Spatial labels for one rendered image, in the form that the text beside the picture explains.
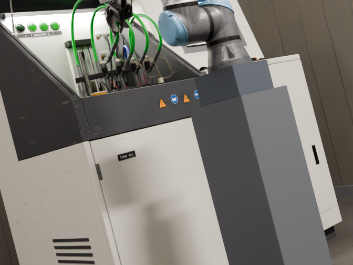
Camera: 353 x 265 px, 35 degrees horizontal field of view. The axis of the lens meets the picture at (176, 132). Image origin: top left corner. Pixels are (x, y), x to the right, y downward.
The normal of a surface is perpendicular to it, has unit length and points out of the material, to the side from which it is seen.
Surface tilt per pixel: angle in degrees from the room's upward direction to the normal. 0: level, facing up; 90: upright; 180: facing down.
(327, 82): 90
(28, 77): 90
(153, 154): 90
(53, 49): 90
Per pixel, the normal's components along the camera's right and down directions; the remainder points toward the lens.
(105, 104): 0.62, -0.16
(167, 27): -0.81, 0.34
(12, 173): -0.74, 0.19
